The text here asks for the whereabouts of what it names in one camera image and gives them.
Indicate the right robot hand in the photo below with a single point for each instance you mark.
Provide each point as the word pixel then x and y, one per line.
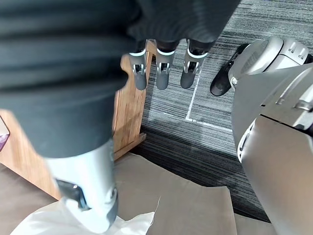
pixel 61 73

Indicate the brown bed sheet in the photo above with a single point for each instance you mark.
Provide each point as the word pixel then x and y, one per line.
pixel 185 200

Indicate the wooden bedside table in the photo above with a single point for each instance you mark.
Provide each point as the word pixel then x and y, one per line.
pixel 129 115

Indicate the purple patterned item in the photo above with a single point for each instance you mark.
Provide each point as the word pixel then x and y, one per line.
pixel 3 138

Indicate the silver robot leg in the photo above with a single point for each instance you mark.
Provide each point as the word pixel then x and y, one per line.
pixel 276 127

